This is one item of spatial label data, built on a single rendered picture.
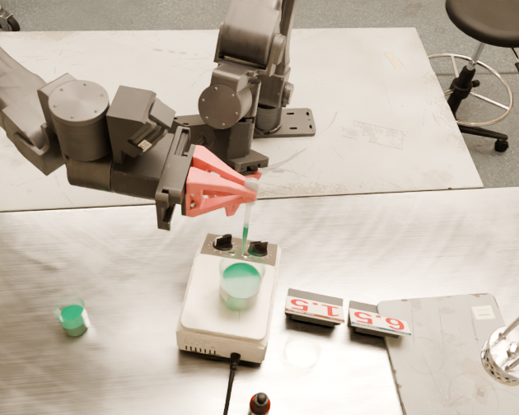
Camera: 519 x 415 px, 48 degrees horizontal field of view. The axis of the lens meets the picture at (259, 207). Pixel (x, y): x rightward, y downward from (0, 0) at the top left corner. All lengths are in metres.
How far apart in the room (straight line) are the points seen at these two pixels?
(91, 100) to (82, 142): 0.04
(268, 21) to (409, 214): 0.46
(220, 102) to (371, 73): 0.64
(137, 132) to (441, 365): 0.59
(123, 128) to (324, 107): 0.70
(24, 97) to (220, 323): 0.38
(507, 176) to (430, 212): 1.46
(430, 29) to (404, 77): 1.79
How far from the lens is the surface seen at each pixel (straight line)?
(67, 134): 0.59
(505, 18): 2.11
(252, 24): 0.79
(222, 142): 0.80
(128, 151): 0.60
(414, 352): 0.93
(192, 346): 0.86
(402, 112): 1.24
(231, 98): 0.72
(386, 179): 1.11
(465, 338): 0.97
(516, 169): 2.58
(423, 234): 1.06
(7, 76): 0.71
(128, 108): 0.57
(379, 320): 0.92
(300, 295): 0.93
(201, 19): 2.92
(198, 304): 0.82
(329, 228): 1.02
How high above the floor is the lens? 1.73
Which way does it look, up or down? 54 degrees down
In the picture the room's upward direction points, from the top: 7 degrees clockwise
